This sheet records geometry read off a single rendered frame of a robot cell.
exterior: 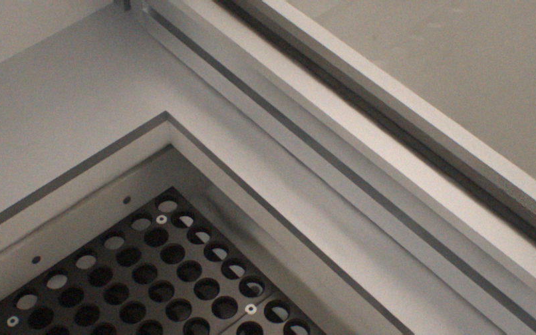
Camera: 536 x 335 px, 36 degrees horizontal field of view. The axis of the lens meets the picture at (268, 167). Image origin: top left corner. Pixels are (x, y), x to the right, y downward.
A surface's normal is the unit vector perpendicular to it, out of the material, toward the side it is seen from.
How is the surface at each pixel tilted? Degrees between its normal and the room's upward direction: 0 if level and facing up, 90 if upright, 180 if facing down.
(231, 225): 0
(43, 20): 90
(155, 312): 0
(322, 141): 90
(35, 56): 0
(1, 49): 90
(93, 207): 90
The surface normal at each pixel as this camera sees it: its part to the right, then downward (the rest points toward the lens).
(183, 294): 0.00, -0.62
